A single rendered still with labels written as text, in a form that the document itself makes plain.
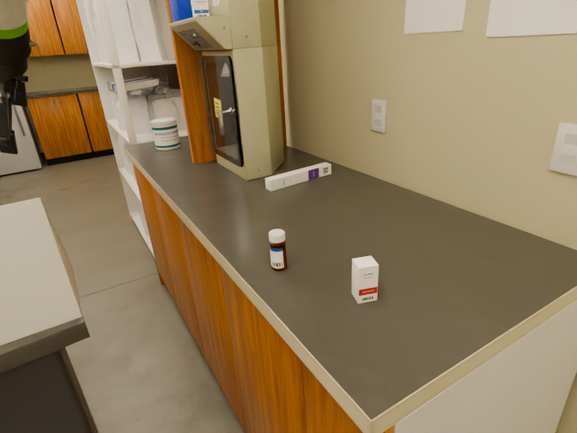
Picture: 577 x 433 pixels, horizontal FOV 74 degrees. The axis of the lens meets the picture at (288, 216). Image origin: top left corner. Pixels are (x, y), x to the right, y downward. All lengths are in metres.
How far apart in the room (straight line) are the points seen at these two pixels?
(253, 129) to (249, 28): 0.34
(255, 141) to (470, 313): 0.98
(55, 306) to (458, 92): 1.13
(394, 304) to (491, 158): 0.57
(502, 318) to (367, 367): 0.28
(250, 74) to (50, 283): 0.94
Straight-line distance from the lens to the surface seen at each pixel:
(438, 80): 1.28
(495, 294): 0.88
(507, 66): 1.16
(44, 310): 0.88
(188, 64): 1.75
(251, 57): 1.44
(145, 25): 2.65
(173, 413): 1.91
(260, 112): 1.47
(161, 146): 2.13
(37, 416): 1.07
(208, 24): 1.39
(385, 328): 0.74
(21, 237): 0.82
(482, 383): 0.82
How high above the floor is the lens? 1.42
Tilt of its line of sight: 25 degrees down
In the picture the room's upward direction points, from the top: 4 degrees counter-clockwise
